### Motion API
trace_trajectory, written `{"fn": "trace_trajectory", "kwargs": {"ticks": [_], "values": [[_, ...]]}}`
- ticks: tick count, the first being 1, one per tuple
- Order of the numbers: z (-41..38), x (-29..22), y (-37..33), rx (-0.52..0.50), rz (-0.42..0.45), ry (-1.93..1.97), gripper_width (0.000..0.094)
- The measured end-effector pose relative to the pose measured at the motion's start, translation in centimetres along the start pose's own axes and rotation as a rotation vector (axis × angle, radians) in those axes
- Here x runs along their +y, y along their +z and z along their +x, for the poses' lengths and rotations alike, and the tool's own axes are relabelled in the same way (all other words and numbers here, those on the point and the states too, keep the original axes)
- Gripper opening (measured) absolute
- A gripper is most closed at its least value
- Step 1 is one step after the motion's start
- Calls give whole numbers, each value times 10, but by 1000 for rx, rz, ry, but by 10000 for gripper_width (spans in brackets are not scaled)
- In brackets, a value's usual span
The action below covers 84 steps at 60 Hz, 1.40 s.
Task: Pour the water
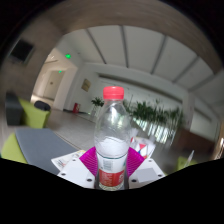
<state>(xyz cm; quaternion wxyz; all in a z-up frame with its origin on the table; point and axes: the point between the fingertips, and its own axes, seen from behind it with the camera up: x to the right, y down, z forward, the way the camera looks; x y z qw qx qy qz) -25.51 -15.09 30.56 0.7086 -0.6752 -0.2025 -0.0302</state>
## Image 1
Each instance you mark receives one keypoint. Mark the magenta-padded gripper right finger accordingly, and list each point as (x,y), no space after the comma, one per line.
(146,173)

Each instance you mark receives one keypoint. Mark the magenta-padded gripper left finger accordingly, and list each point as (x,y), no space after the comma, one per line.
(75,173)

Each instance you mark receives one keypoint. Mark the clear red-capped water bottle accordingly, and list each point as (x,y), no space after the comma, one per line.
(112,133)

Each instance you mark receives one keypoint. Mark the small green block table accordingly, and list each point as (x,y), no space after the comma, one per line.
(182,163)

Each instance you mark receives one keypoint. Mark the brown wooden counter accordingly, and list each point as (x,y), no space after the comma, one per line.
(193,141)

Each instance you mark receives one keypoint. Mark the row of green potted plants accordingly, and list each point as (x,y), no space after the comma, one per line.
(153,116)

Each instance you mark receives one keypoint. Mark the red fire equipment box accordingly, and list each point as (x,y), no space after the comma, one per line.
(76,108)

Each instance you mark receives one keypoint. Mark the green upholstered ottoman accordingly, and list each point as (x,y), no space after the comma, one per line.
(35,116)

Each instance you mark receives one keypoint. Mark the black bag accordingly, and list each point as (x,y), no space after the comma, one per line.
(42,106)

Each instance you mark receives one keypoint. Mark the framed wall picture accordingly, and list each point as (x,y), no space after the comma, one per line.
(86,85)

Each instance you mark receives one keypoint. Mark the black wall screen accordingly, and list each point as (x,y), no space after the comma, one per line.
(21,51)

